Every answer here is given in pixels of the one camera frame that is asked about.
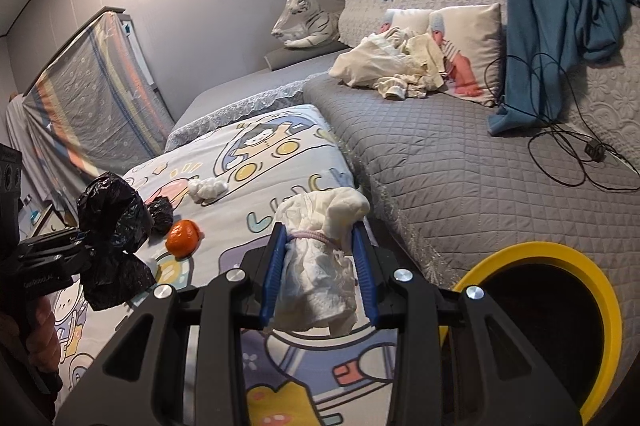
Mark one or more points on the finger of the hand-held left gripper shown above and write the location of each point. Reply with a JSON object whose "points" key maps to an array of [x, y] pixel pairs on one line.
{"points": [[75, 262], [67, 238]]}

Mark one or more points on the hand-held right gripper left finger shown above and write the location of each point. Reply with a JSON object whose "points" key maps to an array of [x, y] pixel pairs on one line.
{"points": [[275, 276]]}

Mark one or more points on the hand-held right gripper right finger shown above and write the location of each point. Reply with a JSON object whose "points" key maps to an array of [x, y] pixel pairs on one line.
{"points": [[362, 276]]}

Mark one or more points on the white tissue bundle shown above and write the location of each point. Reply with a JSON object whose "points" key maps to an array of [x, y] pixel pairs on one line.
{"points": [[320, 266]]}

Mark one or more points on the large black plastic bag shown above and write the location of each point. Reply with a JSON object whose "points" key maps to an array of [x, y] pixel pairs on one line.
{"points": [[115, 236]]}

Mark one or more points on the yellow trash bin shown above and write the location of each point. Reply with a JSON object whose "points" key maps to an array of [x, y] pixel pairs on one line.
{"points": [[607, 296]]}

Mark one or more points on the person's left hand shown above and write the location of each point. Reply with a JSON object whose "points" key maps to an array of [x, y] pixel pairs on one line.
{"points": [[39, 326]]}

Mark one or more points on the small black plastic bag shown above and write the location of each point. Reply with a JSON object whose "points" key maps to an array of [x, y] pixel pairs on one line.
{"points": [[160, 213]]}

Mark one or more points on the small orange peel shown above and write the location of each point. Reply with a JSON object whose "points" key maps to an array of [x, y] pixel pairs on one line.
{"points": [[184, 237]]}

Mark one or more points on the grey hanging cloth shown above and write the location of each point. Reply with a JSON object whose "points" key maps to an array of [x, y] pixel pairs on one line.
{"points": [[22, 140]]}

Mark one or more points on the crumpled white tissue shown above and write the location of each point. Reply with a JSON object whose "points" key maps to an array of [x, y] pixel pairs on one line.
{"points": [[207, 188]]}

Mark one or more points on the cartoon printed blanket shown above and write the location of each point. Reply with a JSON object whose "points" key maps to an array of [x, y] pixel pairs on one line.
{"points": [[240, 165]]}

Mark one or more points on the striped cloth cover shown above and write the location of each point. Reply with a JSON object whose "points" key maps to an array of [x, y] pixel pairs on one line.
{"points": [[95, 95]]}

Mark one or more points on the grey lace-trimmed sheet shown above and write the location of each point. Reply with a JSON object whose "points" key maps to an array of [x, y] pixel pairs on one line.
{"points": [[235, 105]]}

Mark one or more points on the cream clothes pile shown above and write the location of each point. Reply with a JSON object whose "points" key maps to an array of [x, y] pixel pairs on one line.
{"points": [[390, 65]]}

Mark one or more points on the grey wedge cushion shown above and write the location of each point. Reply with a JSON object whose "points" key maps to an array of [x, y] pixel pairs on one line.
{"points": [[295, 54]]}

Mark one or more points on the baby print pillow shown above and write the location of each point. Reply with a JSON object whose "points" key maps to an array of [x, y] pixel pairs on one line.
{"points": [[475, 50]]}

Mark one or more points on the white tiger plush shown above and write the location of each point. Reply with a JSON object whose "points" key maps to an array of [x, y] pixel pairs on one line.
{"points": [[310, 23]]}

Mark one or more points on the white pillow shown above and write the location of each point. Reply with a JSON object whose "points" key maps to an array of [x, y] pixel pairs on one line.
{"points": [[410, 19]]}

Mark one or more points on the black power adapter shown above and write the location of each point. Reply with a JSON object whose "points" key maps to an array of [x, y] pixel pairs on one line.
{"points": [[596, 151]]}

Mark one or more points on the long blue curtain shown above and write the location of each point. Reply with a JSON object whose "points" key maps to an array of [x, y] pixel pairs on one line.
{"points": [[550, 5]]}

